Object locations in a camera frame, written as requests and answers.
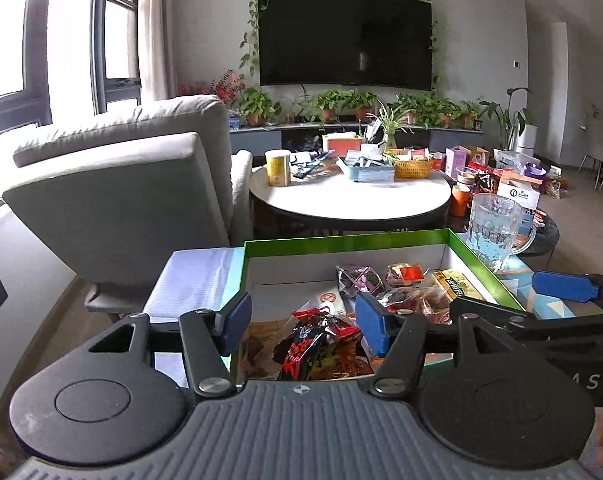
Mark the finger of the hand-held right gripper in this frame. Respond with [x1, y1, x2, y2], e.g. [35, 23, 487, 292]
[531, 270, 603, 304]
[449, 296, 537, 333]

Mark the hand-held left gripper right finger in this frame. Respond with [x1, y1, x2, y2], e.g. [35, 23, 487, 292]
[355, 292, 525, 401]

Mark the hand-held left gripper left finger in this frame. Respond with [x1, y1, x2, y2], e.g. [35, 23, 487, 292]
[86, 291, 253, 399]

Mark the yellow snack packet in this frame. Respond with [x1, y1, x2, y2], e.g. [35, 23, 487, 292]
[430, 269, 485, 302]

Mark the orange brown snack packet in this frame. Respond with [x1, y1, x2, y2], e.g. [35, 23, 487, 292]
[242, 321, 285, 380]

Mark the red white snack packet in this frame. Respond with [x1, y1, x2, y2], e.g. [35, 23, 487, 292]
[311, 337, 376, 380]

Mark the purple snack packet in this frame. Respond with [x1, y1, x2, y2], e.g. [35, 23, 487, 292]
[335, 265, 386, 302]

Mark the long white snack packet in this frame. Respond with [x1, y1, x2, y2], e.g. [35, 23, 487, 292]
[301, 291, 349, 317]

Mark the clear packet of brown snacks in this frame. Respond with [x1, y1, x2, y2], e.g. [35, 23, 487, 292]
[376, 285, 455, 328]

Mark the small red snack packet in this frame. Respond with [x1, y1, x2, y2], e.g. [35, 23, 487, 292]
[384, 263, 428, 288]

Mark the green cardboard box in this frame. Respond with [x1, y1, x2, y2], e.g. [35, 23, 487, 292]
[229, 228, 527, 386]

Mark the black round side table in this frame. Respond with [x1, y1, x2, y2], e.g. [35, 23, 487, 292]
[449, 200, 559, 261]

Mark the lavender cloth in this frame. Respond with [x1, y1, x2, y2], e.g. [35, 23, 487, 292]
[142, 246, 245, 326]

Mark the glass mug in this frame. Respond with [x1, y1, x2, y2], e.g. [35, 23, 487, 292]
[466, 193, 538, 273]

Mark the white logo carton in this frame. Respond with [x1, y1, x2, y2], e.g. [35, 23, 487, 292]
[496, 178, 541, 209]

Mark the orange cup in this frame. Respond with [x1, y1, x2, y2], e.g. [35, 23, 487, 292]
[450, 185, 471, 217]

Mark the round white table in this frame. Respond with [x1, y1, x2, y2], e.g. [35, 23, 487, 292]
[248, 167, 453, 233]

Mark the red snack bag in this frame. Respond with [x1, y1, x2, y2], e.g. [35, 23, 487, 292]
[469, 160, 507, 195]

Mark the clear plastic storage bin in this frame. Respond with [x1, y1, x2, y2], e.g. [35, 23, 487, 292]
[492, 147, 539, 168]

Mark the pink box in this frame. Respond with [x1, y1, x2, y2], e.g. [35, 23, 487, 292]
[445, 146, 469, 173]

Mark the brown cardboard box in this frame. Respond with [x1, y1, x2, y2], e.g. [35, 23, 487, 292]
[461, 145, 489, 166]

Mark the blue tray with sachets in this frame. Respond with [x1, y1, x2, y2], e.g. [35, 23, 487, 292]
[336, 156, 396, 182]

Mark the yellow woven basket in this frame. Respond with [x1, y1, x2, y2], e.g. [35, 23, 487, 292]
[389, 156, 435, 179]

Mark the yellow canister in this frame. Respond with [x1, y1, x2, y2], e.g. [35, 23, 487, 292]
[266, 150, 293, 187]

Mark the dark oval tray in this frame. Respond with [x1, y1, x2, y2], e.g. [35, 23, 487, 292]
[289, 150, 339, 181]

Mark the tall plant in white pot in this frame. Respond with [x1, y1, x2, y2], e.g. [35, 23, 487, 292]
[479, 86, 538, 153]

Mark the grey armchair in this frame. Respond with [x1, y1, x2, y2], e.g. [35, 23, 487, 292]
[2, 94, 255, 323]

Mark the orange tissue box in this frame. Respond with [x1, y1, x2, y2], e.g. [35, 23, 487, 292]
[322, 133, 362, 153]

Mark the low television console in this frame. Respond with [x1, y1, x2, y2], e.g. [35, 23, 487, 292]
[230, 122, 485, 153]

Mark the spider plant in vase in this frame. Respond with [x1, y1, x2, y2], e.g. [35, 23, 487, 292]
[366, 102, 412, 150]

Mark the row of potted green plants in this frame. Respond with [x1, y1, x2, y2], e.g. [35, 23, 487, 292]
[236, 87, 483, 130]

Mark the red flower plant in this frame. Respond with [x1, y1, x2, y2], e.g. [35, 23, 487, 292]
[178, 70, 246, 107]

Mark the beige curtain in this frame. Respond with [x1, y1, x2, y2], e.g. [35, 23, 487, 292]
[139, 0, 180, 103]

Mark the narrow black framed window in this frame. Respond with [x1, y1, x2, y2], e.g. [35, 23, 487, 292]
[90, 0, 145, 116]

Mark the wide black framed window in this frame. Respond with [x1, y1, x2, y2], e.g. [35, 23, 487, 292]
[0, 0, 52, 138]

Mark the black wall television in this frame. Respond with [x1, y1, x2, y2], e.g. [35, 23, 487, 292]
[258, 0, 433, 92]

